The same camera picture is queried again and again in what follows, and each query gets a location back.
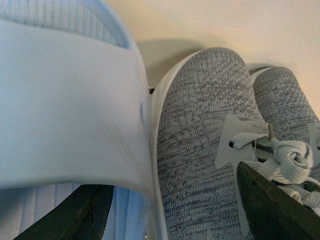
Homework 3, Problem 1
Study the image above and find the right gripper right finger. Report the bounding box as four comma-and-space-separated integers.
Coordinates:
236, 162, 320, 240

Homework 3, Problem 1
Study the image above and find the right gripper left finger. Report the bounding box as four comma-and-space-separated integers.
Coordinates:
15, 184, 114, 240

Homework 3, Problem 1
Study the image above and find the grey knit sneaker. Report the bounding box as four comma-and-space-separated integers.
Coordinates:
248, 66, 320, 183
151, 47, 320, 240

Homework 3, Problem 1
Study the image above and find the light blue slipper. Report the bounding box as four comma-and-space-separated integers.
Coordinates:
0, 0, 154, 240

